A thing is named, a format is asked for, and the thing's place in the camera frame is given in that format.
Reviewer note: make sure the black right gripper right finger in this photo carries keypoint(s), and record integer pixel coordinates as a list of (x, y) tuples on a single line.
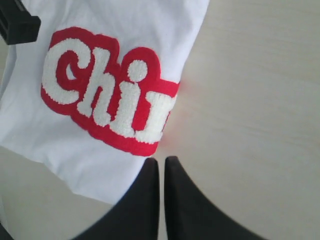
[(189, 215)]

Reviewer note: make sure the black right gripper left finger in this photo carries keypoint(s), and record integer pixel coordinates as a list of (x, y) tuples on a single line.
[(136, 215)]

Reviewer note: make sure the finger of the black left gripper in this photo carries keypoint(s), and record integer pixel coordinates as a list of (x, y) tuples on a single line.
[(17, 25)]

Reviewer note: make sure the white t-shirt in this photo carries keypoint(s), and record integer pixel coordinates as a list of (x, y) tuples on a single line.
[(90, 98)]

